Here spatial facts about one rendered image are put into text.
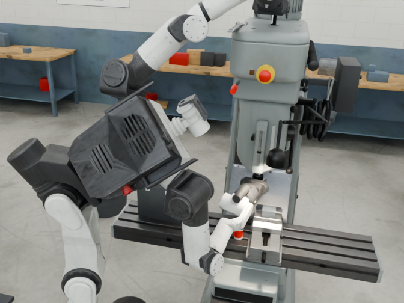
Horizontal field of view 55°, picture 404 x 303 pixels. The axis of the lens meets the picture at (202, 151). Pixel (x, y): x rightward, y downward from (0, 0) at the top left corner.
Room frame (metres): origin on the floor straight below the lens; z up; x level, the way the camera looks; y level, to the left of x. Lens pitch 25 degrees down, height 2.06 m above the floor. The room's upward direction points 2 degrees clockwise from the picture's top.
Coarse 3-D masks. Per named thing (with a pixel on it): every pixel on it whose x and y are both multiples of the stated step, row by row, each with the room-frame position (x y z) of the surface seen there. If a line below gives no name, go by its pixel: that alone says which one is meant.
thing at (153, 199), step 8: (144, 192) 1.59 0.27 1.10; (152, 192) 1.57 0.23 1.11; (160, 192) 1.56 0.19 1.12; (144, 200) 1.59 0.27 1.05; (152, 200) 1.57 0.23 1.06; (160, 200) 1.56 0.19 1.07; (144, 208) 1.59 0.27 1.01; (152, 208) 1.57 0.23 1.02; (160, 208) 1.56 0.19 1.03; (152, 216) 1.57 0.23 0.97; (160, 216) 1.56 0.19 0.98; (168, 216) 1.55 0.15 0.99
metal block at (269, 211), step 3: (264, 207) 1.48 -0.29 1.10; (267, 207) 1.48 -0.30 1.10; (270, 207) 1.49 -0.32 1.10; (273, 207) 1.49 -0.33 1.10; (264, 210) 1.46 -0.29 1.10; (267, 210) 1.46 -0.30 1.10; (270, 210) 1.46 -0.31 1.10; (273, 210) 1.46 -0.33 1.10; (264, 213) 1.46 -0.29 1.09; (267, 213) 1.46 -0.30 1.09; (270, 213) 1.45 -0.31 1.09; (273, 213) 1.45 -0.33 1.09; (264, 216) 1.46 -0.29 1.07; (267, 216) 1.45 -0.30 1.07; (270, 216) 1.45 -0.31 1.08; (273, 216) 1.45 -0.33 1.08
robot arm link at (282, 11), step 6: (258, 0) 1.34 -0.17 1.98; (276, 0) 1.32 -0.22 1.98; (282, 0) 1.38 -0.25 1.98; (252, 6) 1.44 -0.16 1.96; (258, 6) 1.40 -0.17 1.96; (264, 6) 1.35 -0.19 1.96; (270, 6) 1.34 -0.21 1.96; (276, 6) 1.35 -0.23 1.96; (282, 6) 1.39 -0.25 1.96; (288, 6) 1.42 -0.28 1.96; (258, 12) 1.43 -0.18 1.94; (264, 12) 1.42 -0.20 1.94; (270, 12) 1.41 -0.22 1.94; (276, 12) 1.41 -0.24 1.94; (282, 12) 1.40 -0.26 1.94; (288, 12) 1.42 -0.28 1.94
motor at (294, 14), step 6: (288, 0) 1.65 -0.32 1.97; (294, 0) 1.65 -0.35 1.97; (300, 0) 1.67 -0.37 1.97; (294, 6) 1.66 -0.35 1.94; (300, 6) 1.68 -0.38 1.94; (294, 12) 1.66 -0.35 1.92; (300, 12) 1.70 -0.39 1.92; (258, 18) 1.69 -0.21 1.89; (264, 18) 1.66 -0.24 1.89; (270, 18) 1.65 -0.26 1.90; (282, 18) 1.64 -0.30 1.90; (288, 18) 1.64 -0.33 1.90; (294, 18) 1.65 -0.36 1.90; (300, 18) 1.69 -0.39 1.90
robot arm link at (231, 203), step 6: (246, 186) 1.33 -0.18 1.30; (234, 192) 1.35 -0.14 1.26; (240, 192) 1.28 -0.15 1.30; (246, 192) 1.30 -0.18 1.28; (222, 198) 1.29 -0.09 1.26; (228, 198) 1.29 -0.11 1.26; (234, 198) 1.26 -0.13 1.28; (240, 198) 1.25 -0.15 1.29; (246, 198) 1.30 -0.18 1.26; (252, 198) 1.32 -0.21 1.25; (222, 204) 1.28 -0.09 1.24; (228, 204) 1.27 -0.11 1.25; (234, 204) 1.27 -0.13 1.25; (240, 204) 1.26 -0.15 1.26; (228, 210) 1.27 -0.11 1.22; (234, 210) 1.26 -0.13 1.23; (240, 210) 1.25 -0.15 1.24
